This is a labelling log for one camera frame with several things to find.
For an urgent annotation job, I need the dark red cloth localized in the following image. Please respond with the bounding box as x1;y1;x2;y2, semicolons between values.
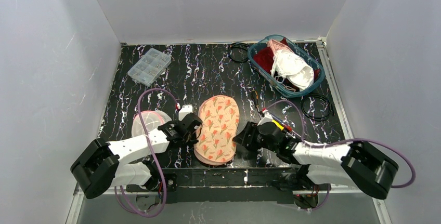
254;37;321;82

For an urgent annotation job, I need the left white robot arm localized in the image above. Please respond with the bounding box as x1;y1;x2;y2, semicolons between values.
70;106;202;199

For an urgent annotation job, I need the clear plastic compartment box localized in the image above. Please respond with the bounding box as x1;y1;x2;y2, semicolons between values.
128;48;172;87

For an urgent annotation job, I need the floral mesh laundry bag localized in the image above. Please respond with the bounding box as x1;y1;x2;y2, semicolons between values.
194;95;240;166

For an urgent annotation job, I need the yellow handled screwdriver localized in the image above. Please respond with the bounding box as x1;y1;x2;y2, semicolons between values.
271;120;292;134

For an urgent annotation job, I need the black yellow screwdriver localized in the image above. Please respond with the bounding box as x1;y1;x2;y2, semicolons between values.
251;90;264;117

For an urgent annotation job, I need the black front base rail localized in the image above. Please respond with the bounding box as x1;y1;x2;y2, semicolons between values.
74;165;331;204

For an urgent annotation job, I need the black cable coil right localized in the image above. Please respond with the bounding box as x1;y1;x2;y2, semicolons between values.
301;92;335;123

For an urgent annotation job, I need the black cable coil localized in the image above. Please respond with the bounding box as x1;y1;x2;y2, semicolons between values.
228;42;250;64
301;92;335;123

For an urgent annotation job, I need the pink bra in basin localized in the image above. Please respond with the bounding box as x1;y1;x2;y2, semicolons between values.
267;38;292;54

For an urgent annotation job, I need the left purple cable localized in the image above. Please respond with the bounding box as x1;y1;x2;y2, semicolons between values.
114;88;181;218

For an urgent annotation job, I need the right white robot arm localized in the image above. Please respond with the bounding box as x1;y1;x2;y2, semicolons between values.
233;122;399;200

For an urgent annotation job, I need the black cable coil back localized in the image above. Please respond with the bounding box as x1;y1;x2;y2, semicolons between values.
228;42;250;64

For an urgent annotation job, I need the teal plastic basin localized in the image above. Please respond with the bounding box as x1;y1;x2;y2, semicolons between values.
248;34;325;98

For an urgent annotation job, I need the white bra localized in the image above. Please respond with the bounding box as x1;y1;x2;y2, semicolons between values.
270;49;314;90

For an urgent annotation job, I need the white round mesh laundry bag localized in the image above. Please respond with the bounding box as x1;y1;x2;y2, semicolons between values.
131;110;172;137

